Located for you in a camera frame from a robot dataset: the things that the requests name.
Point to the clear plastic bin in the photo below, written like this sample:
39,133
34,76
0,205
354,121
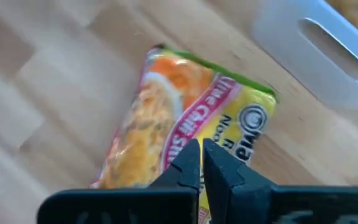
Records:
275,46

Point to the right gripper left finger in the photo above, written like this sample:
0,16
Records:
135,208

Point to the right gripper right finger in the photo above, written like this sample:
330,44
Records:
259,205

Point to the green-edged lime shrimp ramen packet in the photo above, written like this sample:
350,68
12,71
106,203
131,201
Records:
166,124

